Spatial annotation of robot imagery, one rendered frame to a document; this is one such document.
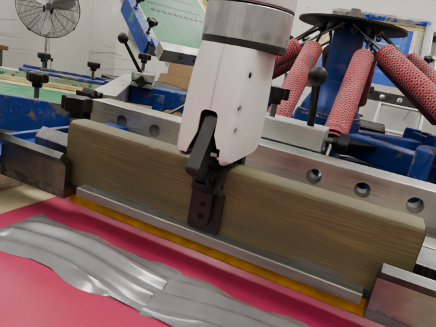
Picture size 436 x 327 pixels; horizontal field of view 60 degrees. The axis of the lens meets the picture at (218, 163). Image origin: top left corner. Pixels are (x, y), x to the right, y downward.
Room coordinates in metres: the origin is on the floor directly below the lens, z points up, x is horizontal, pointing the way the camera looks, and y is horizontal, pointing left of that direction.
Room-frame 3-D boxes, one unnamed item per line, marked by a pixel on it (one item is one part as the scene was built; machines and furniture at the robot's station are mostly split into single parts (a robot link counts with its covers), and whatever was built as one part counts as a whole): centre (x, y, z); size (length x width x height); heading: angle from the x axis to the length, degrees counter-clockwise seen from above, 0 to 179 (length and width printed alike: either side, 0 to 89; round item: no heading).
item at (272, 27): (0.35, 0.00, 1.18); 0.09 x 0.07 x 0.03; 160
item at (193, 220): (0.32, 0.01, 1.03); 0.03 x 0.03 x 0.07; 70
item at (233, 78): (0.35, 0.00, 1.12); 0.10 x 0.07 x 0.11; 160
